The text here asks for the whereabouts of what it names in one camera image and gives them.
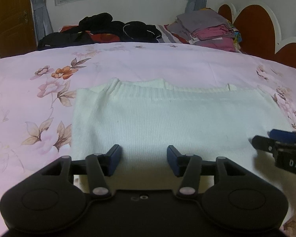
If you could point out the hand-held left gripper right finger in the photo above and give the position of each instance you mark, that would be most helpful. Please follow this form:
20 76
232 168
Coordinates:
173 160

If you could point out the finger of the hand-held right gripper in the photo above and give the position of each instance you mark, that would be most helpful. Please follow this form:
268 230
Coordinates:
262 142
283 135

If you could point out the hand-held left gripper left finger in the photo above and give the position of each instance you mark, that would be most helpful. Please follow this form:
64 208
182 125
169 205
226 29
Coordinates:
114 159

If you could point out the white knit sweater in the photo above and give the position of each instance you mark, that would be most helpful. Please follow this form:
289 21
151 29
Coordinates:
167 118

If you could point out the stack of folded clothes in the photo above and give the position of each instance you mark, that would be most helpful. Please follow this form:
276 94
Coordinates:
207 28

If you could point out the pile of dark clothes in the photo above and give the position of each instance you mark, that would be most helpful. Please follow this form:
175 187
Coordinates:
106 28

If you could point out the pink floral bedsheet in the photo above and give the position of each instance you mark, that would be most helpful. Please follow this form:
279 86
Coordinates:
26 98

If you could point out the red and white headboard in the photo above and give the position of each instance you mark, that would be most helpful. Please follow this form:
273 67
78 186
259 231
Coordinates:
256 27

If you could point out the striped pillow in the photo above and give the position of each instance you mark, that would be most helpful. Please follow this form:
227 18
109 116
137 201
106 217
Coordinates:
173 35

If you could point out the brown wooden door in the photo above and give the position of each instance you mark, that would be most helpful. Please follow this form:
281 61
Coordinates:
9 22

